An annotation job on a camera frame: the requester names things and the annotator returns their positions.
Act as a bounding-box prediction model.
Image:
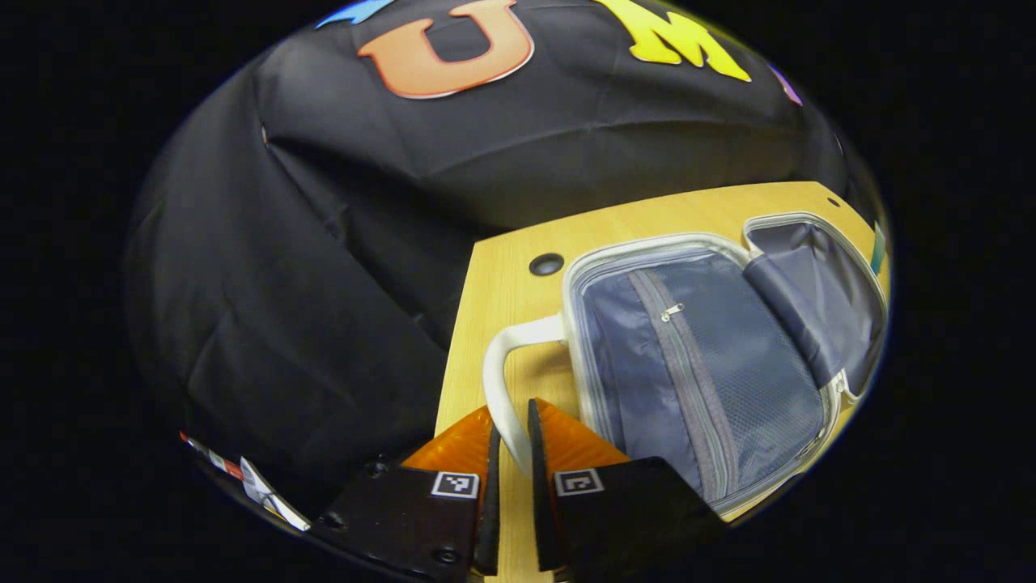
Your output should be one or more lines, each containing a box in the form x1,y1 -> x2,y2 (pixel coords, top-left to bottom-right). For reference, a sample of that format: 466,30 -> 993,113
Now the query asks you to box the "red and white object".
180,432 -> 311,533

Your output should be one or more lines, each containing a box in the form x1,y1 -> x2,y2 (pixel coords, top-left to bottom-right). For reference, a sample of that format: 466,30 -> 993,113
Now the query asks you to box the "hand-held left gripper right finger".
528,397 -> 729,577

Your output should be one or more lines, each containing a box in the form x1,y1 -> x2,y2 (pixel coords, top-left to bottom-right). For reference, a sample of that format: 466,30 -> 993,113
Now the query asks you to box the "black backdrop cloth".
125,0 -> 883,519

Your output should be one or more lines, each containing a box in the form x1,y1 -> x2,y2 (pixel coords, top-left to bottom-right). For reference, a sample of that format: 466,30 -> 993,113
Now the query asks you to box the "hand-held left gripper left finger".
310,403 -> 503,583

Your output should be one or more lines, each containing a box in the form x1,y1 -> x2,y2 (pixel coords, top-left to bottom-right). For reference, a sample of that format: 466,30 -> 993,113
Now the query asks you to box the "white suitcase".
482,212 -> 889,519

